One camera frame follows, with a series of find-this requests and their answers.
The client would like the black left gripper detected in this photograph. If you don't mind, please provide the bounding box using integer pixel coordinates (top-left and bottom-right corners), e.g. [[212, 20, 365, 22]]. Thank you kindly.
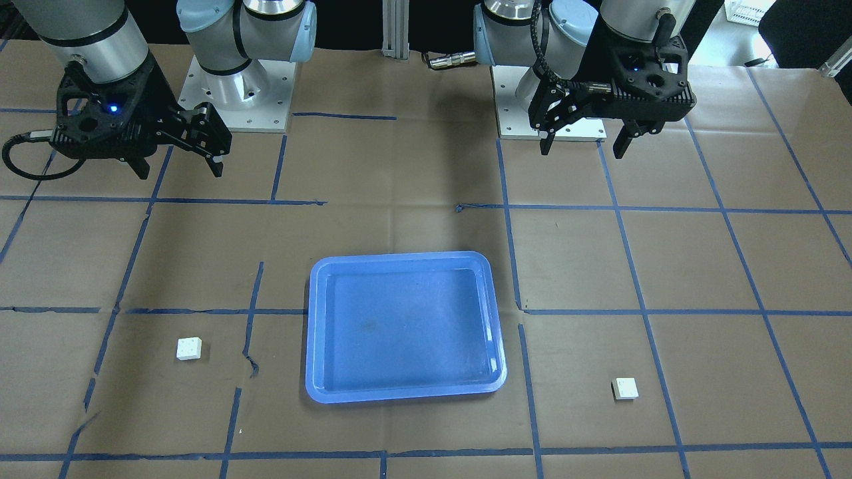
[[529, 33, 695, 160]]

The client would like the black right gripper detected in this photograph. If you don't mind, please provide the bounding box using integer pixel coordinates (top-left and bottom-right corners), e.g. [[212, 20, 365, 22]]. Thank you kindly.
[[51, 53, 232, 181]]

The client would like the white block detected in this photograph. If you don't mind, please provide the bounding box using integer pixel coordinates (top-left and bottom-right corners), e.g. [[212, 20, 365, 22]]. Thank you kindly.
[[174, 337, 203, 361], [611, 378, 640, 401]]

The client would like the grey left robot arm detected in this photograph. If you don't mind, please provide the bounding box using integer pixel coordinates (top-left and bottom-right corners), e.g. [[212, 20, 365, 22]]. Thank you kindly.
[[473, 1, 696, 158]]

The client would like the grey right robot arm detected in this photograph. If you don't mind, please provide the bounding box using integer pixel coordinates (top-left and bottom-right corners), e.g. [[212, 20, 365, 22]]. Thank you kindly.
[[2, 1, 318, 181]]

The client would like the blue plastic tray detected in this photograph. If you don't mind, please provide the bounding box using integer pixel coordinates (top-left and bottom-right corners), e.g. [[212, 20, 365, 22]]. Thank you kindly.
[[305, 251, 509, 405]]

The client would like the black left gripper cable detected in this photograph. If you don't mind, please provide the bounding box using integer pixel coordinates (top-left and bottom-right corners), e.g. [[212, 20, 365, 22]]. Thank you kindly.
[[528, 0, 612, 100]]

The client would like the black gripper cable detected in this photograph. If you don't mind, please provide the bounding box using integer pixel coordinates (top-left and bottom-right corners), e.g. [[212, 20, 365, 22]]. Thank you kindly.
[[1, 131, 87, 182], [528, 0, 612, 100]]

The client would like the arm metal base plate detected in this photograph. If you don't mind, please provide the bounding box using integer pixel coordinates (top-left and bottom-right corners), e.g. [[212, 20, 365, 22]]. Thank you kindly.
[[178, 57, 300, 134], [491, 65, 608, 142]]

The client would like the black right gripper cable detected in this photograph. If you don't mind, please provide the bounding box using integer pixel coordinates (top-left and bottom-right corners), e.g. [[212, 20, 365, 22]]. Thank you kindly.
[[1, 131, 87, 182]]

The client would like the metal cable connector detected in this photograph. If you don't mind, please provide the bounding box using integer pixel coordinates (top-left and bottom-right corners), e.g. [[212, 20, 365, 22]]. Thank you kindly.
[[426, 51, 477, 71]]

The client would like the aluminium frame post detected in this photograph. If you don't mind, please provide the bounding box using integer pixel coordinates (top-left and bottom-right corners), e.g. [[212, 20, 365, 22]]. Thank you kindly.
[[381, 0, 410, 63]]

